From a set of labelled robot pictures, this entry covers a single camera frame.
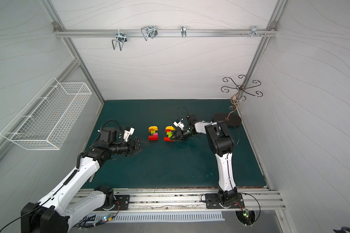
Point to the black metal hook stand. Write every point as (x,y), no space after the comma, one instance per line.
(232,118)

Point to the metal clip hook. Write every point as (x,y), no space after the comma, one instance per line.
(149,32)
(183,31)
(119,41)
(254,33)

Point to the right metal clip hook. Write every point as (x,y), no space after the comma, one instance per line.
(254,33)

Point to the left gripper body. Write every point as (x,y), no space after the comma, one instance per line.
(134,144)

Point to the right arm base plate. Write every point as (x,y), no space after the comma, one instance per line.
(212,202)

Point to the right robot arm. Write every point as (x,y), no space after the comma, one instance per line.
(222,144)

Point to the left metal clip hook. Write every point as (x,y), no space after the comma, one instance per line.
(119,41)

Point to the yellow curved lego brick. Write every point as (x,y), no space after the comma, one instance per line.
(153,128)

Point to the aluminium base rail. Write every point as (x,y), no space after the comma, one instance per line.
(194,199)

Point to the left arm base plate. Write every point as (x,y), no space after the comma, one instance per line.
(119,202)

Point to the horizontal aluminium rail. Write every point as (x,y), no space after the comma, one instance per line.
(162,33)

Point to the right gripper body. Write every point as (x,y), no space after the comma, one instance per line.
(177,134)

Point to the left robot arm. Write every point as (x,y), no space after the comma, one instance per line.
(53,213)

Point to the red long lego brick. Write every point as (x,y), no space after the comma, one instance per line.
(168,139)

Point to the white wire basket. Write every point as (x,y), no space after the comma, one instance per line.
(46,121)

